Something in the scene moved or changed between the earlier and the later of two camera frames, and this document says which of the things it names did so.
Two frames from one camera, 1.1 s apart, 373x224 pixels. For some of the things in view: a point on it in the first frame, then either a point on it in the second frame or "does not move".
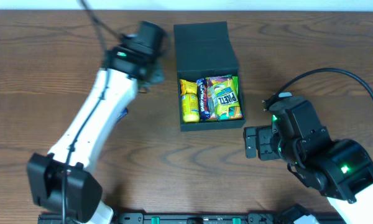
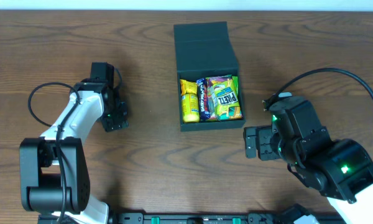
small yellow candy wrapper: [188, 87] does not move
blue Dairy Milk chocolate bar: [202, 99] does not move
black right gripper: [264, 142] does not move
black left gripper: [157, 76] to [116, 120]
